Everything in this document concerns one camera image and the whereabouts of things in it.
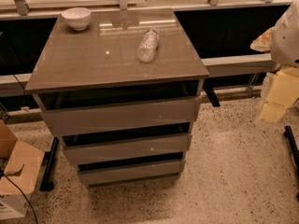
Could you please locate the black left floor bar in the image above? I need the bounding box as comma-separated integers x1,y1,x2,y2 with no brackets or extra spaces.
39,137,59,191

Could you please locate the black floor bar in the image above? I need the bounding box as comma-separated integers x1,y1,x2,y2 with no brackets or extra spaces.
284,126,299,171
39,137,59,191

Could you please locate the white ceramic bowl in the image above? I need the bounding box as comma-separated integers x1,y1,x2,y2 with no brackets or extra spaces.
62,7,91,31

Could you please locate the black right floor bar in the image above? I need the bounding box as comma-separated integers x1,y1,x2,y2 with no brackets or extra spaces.
284,126,299,171

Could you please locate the grey drawer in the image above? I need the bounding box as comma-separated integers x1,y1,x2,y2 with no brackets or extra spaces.
78,159,185,186
63,133,192,165
42,98,199,136

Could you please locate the grey middle drawer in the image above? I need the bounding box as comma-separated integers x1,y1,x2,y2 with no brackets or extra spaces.
63,133,192,165

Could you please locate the grey top drawer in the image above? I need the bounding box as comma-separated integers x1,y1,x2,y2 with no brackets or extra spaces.
42,98,199,136

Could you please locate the grey low ledge beam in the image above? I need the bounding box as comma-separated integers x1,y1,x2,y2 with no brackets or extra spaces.
0,53,276,97

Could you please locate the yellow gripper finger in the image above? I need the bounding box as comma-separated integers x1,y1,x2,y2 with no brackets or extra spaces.
250,27,274,52
255,67,299,129

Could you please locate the black leg behind cabinet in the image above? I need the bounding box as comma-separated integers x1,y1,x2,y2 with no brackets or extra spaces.
203,80,220,107

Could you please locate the clear plastic bottle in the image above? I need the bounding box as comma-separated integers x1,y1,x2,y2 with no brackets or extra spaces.
137,29,160,63

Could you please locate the brown cardboard box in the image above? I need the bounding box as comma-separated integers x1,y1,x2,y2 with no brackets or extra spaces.
0,121,44,220

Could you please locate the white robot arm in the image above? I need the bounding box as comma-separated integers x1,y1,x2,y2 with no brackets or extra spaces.
250,0,299,128

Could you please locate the grey drawer cabinet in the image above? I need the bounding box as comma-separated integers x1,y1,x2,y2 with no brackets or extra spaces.
25,9,208,174

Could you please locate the grey bottom drawer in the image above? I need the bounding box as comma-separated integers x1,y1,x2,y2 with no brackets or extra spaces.
78,159,185,186

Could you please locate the black cable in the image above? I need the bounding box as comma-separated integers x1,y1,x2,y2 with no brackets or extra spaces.
0,170,39,224

